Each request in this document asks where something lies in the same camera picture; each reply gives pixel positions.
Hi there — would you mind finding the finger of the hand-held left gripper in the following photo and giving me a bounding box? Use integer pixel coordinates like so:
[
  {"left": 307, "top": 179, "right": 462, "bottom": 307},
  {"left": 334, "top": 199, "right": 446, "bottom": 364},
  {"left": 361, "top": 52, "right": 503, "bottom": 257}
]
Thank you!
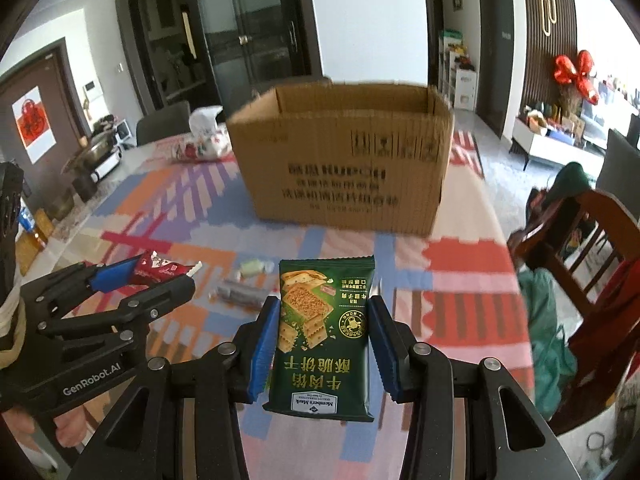
[
  {"left": 20, "top": 256, "right": 142, "bottom": 322},
  {"left": 39, "top": 275, "right": 197, "bottom": 342}
]

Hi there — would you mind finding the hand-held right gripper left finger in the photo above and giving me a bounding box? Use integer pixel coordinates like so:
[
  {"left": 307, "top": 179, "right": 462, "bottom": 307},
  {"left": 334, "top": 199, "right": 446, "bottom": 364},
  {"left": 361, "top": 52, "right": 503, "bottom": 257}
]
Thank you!
[{"left": 80, "top": 295, "right": 282, "bottom": 480}]

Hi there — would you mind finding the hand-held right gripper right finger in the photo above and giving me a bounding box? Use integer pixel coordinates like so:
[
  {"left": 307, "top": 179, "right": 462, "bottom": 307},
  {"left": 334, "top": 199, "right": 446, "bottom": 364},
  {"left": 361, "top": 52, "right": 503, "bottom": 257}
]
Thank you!
[{"left": 367, "top": 294, "right": 576, "bottom": 480}]

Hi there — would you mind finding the red snack packet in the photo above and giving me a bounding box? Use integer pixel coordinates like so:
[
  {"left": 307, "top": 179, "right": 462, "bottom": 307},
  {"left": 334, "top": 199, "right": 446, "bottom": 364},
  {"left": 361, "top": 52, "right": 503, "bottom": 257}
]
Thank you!
[{"left": 131, "top": 251, "right": 202, "bottom": 285}]

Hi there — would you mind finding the green cracker packet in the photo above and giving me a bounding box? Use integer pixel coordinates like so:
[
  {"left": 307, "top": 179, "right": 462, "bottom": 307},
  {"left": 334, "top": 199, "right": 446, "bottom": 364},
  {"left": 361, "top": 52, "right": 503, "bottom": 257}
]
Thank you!
[{"left": 262, "top": 255, "right": 376, "bottom": 423}]

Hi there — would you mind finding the brown cardboard box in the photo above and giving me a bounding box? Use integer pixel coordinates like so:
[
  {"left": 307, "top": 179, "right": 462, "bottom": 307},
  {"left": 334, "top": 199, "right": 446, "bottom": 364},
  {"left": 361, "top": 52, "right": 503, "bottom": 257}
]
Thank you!
[{"left": 226, "top": 79, "right": 455, "bottom": 238}]

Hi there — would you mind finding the person's left hand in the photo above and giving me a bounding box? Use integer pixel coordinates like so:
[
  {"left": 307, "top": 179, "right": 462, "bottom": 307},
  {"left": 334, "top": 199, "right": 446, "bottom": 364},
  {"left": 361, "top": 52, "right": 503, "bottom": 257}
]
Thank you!
[{"left": 10, "top": 407, "right": 96, "bottom": 461}]

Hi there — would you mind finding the grey snack packet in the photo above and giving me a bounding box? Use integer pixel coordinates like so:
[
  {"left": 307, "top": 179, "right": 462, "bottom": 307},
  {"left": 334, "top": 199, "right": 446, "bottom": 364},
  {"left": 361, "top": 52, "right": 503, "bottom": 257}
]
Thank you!
[{"left": 215, "top": 280, "right": 268, "bottom": 309}]

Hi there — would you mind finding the orange drink bottle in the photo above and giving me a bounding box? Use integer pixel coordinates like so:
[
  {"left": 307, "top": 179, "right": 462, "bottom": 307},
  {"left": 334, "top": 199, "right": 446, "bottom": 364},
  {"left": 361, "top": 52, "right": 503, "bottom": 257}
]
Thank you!
[{"left": 27, "top": 210, "right": 49, "bottom": 252}]

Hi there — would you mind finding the light green candy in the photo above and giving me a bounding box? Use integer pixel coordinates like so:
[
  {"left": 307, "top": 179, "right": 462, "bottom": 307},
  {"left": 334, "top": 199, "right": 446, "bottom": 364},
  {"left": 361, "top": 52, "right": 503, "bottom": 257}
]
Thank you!
[{"left": 239, "top": 257, "right": 278, "bottom": 278}]

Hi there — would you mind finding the black mug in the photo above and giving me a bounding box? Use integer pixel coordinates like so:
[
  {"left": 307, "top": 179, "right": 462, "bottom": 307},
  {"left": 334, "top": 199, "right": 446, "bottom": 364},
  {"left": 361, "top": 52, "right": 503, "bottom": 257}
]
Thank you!
[{"left": 72, "top": 172, "right": 99, "bottom": 202}]

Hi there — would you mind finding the colourful patterned tablecloth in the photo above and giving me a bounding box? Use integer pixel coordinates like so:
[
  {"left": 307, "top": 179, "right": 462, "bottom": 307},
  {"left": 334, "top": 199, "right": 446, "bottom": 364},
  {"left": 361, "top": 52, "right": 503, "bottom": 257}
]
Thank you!
[{"left": 15, "top": 130, "right": 526, "bottom": 480}]

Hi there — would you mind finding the silver electric hot pot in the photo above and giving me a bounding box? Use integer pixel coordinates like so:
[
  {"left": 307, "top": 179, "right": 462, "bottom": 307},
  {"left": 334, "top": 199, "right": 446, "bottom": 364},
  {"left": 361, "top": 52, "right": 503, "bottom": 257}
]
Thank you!
[{"left": 61, "top": 130, "right": 121, "bottom": 183}]

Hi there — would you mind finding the floral tissue pouch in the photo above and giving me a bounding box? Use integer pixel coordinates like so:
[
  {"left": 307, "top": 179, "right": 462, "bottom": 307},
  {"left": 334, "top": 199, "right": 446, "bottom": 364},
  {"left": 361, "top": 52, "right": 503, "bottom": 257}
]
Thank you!
[{"left": 172, "top": 105, "right": 234, "bottom": 162}]

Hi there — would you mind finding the grey dining chair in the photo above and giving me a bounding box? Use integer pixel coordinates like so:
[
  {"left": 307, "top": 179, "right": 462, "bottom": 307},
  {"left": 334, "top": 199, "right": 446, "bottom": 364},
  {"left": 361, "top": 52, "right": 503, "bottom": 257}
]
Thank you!
[{"left": 136, "top": 101, "right": 193, "bottom": 146}]

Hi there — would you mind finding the teal cloth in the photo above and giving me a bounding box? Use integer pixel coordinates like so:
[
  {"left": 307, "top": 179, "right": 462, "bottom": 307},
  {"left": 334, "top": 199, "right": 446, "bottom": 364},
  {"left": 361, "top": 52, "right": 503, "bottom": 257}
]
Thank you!
[{"left": 517, "top": 267, "right": 578, "bottom": 421}]

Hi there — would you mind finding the red and white door poster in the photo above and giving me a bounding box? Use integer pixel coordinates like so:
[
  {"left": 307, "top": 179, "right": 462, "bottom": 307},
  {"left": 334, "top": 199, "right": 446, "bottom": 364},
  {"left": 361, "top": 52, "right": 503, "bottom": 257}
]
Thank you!
[{"left": 12, "top": 86, "right": 56, "bottom": 163}]

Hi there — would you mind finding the brown entrance door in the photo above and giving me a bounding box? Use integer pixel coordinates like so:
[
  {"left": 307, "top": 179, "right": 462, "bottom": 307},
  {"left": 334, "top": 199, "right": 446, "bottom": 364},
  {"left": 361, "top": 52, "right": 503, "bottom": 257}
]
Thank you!
[{"left": 0, "top": 39, "right": 92, "bottom": 196}]

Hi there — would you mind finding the red garment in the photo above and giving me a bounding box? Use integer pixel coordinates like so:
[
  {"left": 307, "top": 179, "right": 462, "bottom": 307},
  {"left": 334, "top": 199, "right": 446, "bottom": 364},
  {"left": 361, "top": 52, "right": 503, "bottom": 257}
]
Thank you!
[{"left": 567, "top": 255, "right": 640, "bottom": 391}]

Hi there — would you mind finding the brown wooden chair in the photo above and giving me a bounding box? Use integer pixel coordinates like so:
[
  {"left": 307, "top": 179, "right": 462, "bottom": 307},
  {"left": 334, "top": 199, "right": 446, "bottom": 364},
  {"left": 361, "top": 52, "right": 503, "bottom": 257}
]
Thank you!
[{"left": 507, "top": 187, "right": 640, "bottom": 411}]

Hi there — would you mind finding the dark green cloth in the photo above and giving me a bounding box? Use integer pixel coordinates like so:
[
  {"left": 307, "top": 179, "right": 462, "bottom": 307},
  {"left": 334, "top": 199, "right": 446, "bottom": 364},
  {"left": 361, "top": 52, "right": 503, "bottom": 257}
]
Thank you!
[{"left": 547, "top": 161, "right": 596, "bottom": 211}]

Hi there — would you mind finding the white low cabinet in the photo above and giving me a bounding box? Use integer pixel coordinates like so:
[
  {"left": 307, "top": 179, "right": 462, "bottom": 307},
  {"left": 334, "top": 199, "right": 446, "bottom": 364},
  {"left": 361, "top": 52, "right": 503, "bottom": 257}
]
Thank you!
[{"left": 510, "top": 115, "right": 606, "bottom": 173}]

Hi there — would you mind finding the dark glass sliding door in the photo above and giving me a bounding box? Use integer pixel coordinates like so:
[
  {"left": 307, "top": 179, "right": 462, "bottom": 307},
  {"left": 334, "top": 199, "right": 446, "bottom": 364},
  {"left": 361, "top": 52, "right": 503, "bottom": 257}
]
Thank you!
[{"left": 115, "top": 0, "right": 323, "bottom": 117}]

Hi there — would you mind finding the white shelf unit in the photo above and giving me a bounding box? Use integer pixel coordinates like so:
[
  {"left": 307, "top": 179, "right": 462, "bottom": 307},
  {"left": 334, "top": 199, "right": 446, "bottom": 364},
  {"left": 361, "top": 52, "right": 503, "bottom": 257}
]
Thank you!
[{"left": 437, "top": 30, "right": 478, "bottom": 111}]

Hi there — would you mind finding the grey armless chair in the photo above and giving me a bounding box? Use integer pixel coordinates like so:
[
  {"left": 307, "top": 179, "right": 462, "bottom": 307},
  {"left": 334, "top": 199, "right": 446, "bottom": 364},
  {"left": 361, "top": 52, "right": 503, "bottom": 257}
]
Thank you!
[{"left": 595, "top": 127, "right": 640, "bottom": 206}]

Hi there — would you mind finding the dark room door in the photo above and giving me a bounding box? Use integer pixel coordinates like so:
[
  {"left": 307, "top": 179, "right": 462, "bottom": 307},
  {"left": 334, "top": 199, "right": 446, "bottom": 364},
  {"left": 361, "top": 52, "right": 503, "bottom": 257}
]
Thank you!
[{"left": 477, "top": 0, "right": 523, "bottom": 138}]

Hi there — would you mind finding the red bow balloon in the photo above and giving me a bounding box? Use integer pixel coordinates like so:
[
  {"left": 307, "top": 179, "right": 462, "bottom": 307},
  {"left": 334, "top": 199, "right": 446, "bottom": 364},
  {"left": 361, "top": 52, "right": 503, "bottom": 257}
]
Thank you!
[{"left": 552, "top": 50, "right": 601, "bottom": 106}]

